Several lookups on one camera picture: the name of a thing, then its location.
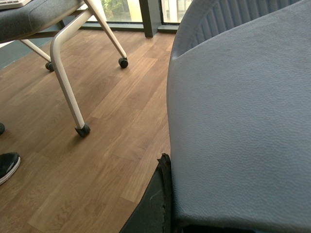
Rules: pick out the white chair with castors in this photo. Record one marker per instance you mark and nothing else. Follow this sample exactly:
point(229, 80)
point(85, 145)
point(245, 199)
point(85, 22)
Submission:
point(44, 26)

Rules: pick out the left gripper black camera finger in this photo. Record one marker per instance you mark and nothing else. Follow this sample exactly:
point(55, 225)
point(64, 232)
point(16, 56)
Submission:
point(153, 213)

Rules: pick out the black sneaker of bystander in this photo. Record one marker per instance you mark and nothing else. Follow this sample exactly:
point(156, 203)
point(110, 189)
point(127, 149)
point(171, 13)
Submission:
point(9, 162)

